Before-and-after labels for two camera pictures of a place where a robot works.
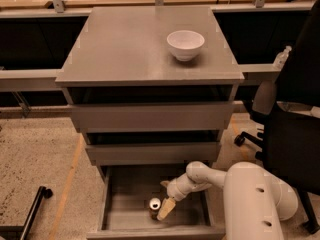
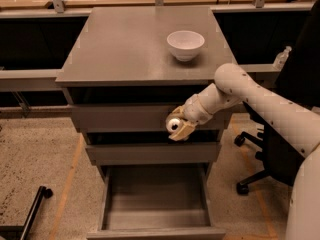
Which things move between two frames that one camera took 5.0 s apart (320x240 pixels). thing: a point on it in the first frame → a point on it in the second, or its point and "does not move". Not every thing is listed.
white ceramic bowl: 185,44 does not move
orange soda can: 154,206 → 173,124
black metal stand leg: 12,232 does not move
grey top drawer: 117,117 does not move
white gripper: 175,190 → 196,111
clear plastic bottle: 281,58 does not move
